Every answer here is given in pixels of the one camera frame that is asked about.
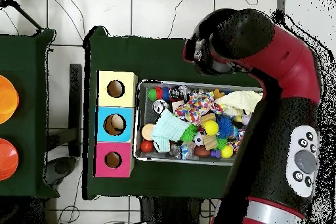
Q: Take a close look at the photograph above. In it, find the shallow clear mesh bin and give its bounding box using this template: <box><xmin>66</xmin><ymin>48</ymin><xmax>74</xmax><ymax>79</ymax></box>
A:
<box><xmin>133</xmin><ymin>80</ymin><xmax>264</xmax><ymax>166</ymax></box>

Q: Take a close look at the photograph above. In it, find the wooden box with three holes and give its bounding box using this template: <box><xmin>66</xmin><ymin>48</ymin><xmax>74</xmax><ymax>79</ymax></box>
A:
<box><xmin>94</xmin><ymin>70</ymin><xmax>138</xmax><ymax>179</ymax></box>

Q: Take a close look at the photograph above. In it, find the crushed silver can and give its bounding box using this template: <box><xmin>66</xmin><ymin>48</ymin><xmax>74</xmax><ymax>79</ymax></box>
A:
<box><xmin>152</xmin><ymin>99</ymin><xmax>168</xmax><ymax>115</ymax></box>

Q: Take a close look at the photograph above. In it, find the mint green cloth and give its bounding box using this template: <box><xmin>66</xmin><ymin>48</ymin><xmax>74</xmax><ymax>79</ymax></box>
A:
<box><xmin>151</xmin><ymin>109</ymin><xmax>192</xmax><ymax>154</ymax></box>

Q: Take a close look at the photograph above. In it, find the colourful polka dot cloth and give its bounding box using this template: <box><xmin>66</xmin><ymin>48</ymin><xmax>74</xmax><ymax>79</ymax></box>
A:
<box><xmin>174</xmin><ymin>91</ymin><xmax>228</xmax><ymax>125</ymax></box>

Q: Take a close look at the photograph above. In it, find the toy hamburger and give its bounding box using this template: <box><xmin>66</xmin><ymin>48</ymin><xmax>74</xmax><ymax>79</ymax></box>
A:
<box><xmin>141</xmin><ymin>123</ymin><xmax>157</xmax><ymax>141</ymax></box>

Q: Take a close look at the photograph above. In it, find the red ball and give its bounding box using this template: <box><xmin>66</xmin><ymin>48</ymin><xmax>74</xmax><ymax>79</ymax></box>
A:
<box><xmin>140</xmin><ymin>139</ymin><xmax>155</xmax><ymax>154</ymax></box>

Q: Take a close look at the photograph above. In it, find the crushed clear plastic bottle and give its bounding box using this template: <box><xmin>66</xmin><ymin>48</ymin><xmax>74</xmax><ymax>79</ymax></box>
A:
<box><xmin>170</xmin><ymin>142</ymin><xmax>193</xmax><ymax>161</ymax></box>

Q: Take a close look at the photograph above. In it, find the large yellow ball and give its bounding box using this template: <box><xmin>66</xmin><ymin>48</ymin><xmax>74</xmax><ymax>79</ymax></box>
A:
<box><xmin>203</xmin><ymin>120</ymin><xmax>220</xmax><ymax>136</ymax></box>

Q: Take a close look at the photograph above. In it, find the dark green table cloth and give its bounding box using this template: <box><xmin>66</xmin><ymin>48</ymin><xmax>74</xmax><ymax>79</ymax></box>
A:
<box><xmin>0</xmin><ymin>28</ymin><xmax>56</xmax><ymax>198</ymax></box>
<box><xmin>83</xmin><ymin>26</ymin><xmax>266</xmax><ymax>201</ymax></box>

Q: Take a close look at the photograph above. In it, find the blue spiky ball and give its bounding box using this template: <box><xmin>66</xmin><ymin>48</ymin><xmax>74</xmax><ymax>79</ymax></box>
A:
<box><xmin>217</xmin><ymin>116</ymin><xmax>236</xmax><ymax>140</ymax></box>

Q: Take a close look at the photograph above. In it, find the cream yellow cloth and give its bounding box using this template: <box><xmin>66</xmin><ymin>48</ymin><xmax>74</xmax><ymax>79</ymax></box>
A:
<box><xmin>214</xmin><ymin>90</ymin><xmax>263</xmax><ymax>118</ymax></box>

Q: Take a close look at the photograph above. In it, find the black stand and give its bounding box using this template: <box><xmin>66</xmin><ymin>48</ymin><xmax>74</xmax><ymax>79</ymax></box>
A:
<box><xmin>68</xmin><ymin>63</ymin><xmax>84</xmax><ymax>158</ymax></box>

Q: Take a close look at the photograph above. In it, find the orange bowl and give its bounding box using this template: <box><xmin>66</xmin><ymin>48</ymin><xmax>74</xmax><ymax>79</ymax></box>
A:
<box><xmin>0</xmin><ymin>137</ymin><xmax>20</xmax><ymax>182</ymax></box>
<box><xmin>0</xmin><ymin>74</ymin><xmax>20</xmax><ymax>125</ymax></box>

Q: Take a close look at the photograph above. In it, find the black cable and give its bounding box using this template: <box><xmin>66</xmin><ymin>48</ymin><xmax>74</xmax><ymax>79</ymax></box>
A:
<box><xmin>167</xmin><ymin>0</ymin><xmax>191</xmax><ymax>39</ymax></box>

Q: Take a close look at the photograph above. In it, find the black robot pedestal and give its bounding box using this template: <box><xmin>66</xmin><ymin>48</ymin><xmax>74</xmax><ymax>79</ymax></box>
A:
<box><xmin>138</xmin><ymin>196</ymin><xmax>211</xmax><ymax>224</ymax></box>

